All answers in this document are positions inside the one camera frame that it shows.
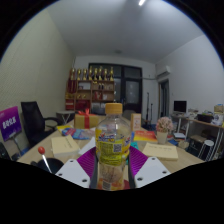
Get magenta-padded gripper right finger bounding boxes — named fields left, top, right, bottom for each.
left=127, top=145, right=172, bottom=189

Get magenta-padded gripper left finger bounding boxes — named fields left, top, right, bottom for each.
left=54, top=146, right=99, bottom=189

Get orange-capped yellow-label drink bottle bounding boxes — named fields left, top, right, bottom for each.
left=94, top=102, right=132, bottom=192

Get yellow envelope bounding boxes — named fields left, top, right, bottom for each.
left=142, top=142, right=180, bottom=162

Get thick yellow notepad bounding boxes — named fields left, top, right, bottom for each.
left=50, top=134, right=81, bottom=158

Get teal book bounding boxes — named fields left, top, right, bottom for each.
left=129, top=141, right=140, bottom=151

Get white paper booklet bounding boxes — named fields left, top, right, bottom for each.
left=78, top=136, right=98, bottom=156

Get orange colourful book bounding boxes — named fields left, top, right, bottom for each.
left=133, top=130, right=158, bottom=144

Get red-tipped stir stick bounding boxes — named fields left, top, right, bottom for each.
left=37, top=146, right=53, bottom=174

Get blue patterned book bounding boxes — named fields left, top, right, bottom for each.
left=61, top=127, right=96, bottom=140

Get pink flowers in white pot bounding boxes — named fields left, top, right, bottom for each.
left=155, top=116, right=175, bottom=145

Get small tan carton box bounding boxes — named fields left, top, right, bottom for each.
left=130, top=112, right=143, bottom=132

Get yellow gift box red ribbon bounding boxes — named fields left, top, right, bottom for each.
left=73, top=108, right=100, bottom=130

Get small round side table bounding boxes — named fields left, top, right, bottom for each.
left=55, top=110, right=76, bottom=125

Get black tripod stand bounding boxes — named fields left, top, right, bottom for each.
left=144, top=92, right=156, bottom=126

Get white round stool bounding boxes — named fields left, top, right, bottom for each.
left=198, top=139, right=215, bottom=161

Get black office chair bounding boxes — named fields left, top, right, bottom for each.
left=20, top=101, right=63, bottom=148

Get wooden side desk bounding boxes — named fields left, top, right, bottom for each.
left=171, top=113, right=224, bottom=158

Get computer monitor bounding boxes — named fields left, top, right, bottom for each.
left=173, top=100, right=188, bottom=114

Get black mesh chair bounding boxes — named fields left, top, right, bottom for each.
left=0, top=142, right=11, bottom=161

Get purple sign board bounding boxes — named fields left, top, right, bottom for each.
left=0, top=106, right=23, bottom=142

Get wooden shelf unit with trophies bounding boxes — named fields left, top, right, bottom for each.
left=64, top=66, right=116, bottom=112

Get dark framed glass door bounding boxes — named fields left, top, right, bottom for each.
left=88, top=62, right=144, bottom=116

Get white wall air conditioner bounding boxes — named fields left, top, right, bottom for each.
left=155, top=65, right=172, bottom=78

